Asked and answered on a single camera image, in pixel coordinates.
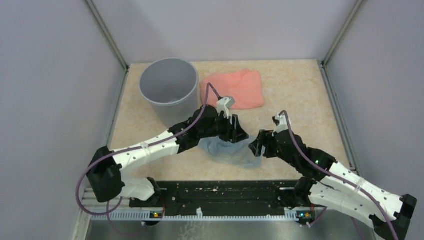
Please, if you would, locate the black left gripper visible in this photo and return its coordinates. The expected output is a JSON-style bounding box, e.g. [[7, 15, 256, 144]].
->
[[199, 110, 249, 144]]

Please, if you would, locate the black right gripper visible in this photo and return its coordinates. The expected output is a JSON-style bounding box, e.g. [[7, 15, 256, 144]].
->
[[248, 129, 298, 168]]

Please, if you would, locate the light blue plastic trash bag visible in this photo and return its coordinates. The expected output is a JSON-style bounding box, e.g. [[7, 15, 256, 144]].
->
[[198, 135, 262, 169]]

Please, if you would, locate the grey plastic trash bin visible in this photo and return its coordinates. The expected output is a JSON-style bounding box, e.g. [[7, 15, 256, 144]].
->
[[138, 58, 199, 128]]

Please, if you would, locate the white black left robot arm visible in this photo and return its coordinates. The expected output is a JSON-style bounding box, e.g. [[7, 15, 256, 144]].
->
[[86, 105, 249, 207]]

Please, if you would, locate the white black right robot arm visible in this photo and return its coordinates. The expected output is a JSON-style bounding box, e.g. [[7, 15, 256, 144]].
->
[[248, 130, 418, 240]]

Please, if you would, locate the pink folded cloth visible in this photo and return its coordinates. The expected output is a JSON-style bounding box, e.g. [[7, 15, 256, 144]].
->
[[199, 69, 264, 110]]

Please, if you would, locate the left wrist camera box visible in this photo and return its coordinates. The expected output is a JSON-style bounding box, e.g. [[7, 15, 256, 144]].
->
[[216, 96, 236, 119]]

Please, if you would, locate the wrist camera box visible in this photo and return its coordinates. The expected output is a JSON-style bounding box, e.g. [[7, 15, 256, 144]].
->
[[216, 96, 236, 119], [272, 112, 291, 134]]

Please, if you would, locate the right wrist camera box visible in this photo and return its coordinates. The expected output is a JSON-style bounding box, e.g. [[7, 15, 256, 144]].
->
[[272, 112, 291, 134]]

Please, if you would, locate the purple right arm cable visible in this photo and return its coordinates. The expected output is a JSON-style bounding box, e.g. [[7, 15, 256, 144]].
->
[[279, 110, 398, 240]]

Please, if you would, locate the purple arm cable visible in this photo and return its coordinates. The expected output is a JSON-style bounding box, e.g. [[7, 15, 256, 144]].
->
[[279, 110, 398, 240], [75, 82, 222, 238]]

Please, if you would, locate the white toothed cable strip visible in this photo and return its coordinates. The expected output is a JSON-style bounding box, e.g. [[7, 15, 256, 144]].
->
[[92, 208, 299, 222]]

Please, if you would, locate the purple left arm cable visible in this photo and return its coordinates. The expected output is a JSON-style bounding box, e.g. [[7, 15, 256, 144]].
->
[[75, 82, 222, 238]]

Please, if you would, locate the left aluminium corner post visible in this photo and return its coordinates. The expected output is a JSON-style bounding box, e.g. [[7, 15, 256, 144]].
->
[[83, 0, 129, 73]]

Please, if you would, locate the aluminium corner post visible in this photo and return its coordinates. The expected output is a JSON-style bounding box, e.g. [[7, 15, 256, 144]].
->
[[83, 0, 129, 73], [321, 0, 367, 69]]

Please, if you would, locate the right aluminium corner post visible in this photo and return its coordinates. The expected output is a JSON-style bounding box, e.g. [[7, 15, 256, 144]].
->
[[321, 0, 367, 69]]

